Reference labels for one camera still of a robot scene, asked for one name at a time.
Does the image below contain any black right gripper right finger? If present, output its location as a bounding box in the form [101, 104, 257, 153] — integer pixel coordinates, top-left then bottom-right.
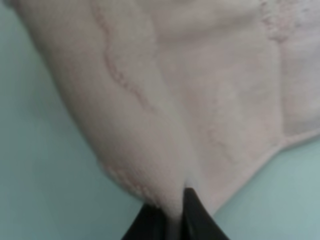
[180, 188, 229, 240]

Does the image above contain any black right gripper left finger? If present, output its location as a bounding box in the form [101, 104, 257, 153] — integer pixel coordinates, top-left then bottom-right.
[122, 204, 172, 240]

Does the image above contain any pink towel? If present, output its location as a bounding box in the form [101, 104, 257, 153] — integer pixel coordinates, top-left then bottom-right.
[9, 0, 320, 223]

